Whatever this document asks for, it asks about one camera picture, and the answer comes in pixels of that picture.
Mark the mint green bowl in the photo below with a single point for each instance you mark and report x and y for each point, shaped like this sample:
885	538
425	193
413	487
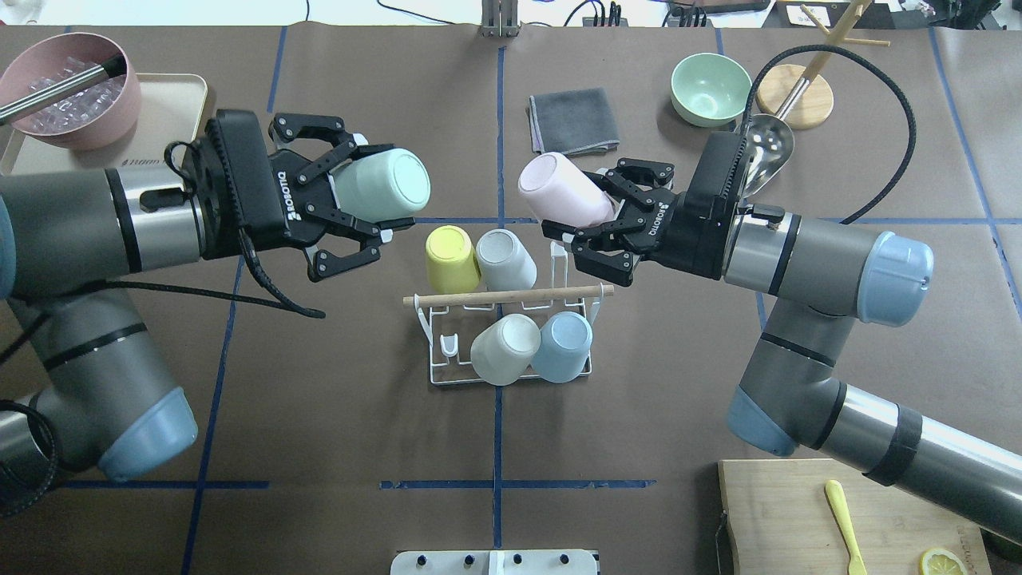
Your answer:
709	90

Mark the lemon slice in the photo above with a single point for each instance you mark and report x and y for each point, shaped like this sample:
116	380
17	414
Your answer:
940	561

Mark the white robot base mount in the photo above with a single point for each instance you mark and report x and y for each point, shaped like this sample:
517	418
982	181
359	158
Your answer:
497	561

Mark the white wire cup rack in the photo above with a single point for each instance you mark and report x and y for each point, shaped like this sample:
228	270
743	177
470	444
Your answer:
451	323

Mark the white cup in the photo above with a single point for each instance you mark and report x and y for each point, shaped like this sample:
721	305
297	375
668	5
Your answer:
501	354

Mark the pink cup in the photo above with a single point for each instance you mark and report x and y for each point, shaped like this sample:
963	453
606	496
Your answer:
555	189

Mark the light blue cup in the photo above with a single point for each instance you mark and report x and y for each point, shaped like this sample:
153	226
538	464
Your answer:
566	341

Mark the yellow plastic knife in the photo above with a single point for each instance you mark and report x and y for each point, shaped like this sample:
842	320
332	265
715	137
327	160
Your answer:
836	498

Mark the metal tongs black handle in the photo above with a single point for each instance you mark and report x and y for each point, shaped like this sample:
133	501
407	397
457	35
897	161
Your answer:
115	66

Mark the mint green cup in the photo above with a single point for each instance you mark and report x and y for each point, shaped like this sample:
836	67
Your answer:
384	186

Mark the metal scoop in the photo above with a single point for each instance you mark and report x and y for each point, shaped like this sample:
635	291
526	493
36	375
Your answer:
771	140

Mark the pink bowl with ice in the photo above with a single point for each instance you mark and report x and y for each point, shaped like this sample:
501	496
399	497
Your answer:
90	119

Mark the wooden cutting board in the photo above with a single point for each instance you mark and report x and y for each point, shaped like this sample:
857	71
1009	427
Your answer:
780	522

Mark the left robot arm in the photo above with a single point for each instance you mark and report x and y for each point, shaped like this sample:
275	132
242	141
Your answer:
69	241

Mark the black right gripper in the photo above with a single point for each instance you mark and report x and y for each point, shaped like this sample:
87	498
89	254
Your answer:
685	238

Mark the aluminium frame post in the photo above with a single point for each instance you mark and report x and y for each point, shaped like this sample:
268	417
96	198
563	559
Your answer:
500	19

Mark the grey folded cloth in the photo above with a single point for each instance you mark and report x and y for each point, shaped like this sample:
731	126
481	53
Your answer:
572	122

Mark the beige tray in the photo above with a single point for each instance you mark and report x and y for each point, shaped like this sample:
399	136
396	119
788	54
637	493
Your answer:
171	109

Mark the grey cup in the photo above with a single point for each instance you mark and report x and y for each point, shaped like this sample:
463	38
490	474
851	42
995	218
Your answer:
504	262

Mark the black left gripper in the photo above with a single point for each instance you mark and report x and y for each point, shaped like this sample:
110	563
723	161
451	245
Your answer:
281	209

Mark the yellow cup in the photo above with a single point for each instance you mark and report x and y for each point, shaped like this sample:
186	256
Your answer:
450	261

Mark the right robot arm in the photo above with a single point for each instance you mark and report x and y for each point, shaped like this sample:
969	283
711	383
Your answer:
826	281

